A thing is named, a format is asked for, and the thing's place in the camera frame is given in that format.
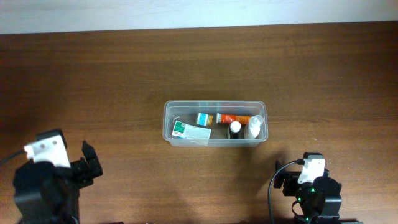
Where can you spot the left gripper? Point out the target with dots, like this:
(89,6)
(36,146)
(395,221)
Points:
(81,168)

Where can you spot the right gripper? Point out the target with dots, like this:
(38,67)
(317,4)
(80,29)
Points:
(291,181)

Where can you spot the white bottle clear cap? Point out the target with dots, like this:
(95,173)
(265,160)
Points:
(253,128)

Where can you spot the dark bottle white cap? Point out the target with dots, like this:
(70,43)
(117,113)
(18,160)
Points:
(234,130)

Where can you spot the orange tablet tube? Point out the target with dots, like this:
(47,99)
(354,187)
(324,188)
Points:
(229,118)

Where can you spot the white green medicine box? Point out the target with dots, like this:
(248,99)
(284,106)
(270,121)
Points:
(185,131)

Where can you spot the small blue-label gold-cap bottle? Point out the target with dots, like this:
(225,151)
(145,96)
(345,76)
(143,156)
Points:
(204,119)

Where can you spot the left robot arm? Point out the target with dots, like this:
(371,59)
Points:
(45,193)

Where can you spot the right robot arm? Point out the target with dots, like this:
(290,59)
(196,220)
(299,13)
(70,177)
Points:
(317,195)

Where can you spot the clear plastic container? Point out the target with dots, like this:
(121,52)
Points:
(186,112)

